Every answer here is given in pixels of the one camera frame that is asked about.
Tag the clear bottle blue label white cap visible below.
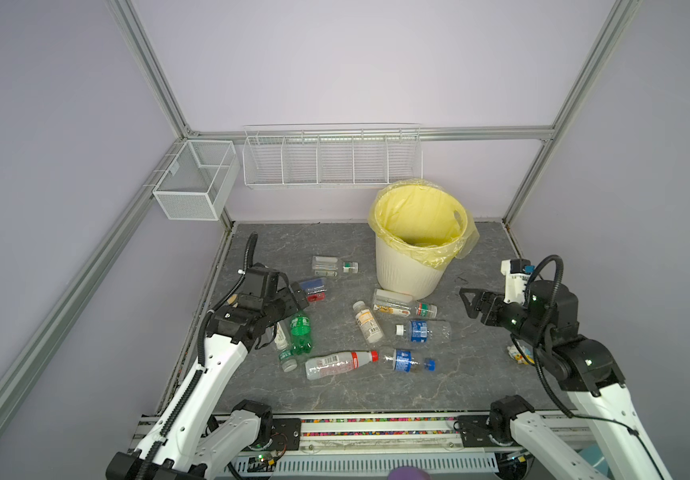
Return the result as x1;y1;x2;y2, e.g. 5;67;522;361
394;319;452;344

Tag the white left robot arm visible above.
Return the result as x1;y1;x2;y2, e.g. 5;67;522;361
105;233;309;479

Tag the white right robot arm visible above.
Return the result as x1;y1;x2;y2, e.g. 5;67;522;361
460;255;671;479

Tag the white ribbed trash bin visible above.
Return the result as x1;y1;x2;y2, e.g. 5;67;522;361
376;238;445;300

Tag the yellow bin liner bag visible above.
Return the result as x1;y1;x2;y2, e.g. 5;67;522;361
368;178;480;270

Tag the small bottle blue red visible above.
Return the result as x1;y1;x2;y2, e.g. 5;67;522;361
299;278;327;303

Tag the small yellow white toy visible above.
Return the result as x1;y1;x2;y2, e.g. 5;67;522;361
507;341;535;366

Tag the clear bottle far green cap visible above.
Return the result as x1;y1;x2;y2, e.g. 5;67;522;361
312;256;360;277

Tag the clear bottle white green cap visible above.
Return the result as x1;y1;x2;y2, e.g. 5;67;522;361
274;322;298;373

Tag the clear bottle red cap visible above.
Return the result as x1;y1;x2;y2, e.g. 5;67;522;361
305;350;380;381

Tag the white bottle orange label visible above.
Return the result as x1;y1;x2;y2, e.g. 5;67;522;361
353;301;384;345

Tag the clear square bottle green cap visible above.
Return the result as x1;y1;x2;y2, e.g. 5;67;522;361
372;289;438;319

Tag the white mesh box basket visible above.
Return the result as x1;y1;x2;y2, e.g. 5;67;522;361
153;140;240;221

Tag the purple object bottom edge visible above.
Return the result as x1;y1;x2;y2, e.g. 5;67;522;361
387;466;432;480

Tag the white wire shelf basket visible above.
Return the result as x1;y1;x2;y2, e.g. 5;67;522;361
243;123;424;189

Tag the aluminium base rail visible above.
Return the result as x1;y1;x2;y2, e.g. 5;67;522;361
119;409;598;480

